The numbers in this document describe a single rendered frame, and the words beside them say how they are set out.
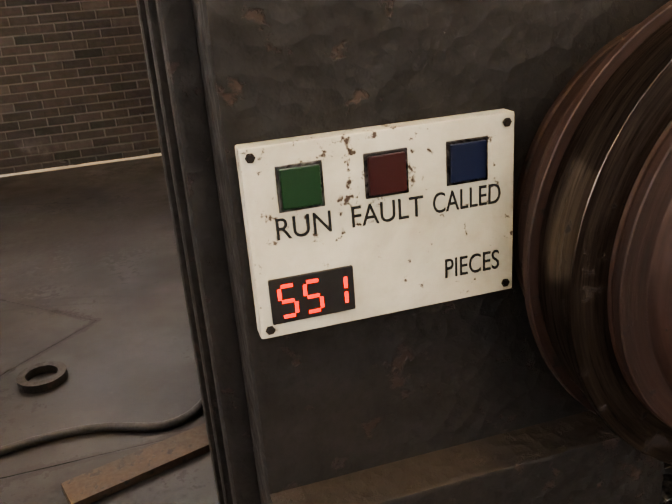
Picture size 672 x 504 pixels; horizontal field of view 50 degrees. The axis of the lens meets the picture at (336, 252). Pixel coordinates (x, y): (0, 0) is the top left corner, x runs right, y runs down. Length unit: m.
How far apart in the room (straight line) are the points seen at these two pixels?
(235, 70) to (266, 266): 0.17
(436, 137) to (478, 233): 0.11
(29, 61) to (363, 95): 6.02
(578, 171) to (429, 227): 0.15
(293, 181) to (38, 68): 6.03
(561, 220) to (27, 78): 6.16
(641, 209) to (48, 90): 6.21
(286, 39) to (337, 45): 0.05
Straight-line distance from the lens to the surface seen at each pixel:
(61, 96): 6.62
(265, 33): 0.62
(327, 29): 0.64
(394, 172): 0.65
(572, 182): 0.63
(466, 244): 0.71
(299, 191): 0.62
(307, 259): 0.65
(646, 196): 0.60
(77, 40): 6.57
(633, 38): 0.67
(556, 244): 0.64
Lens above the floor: 1.37
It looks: 21 degrees down
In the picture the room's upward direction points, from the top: 5 degrees counter-clockwise
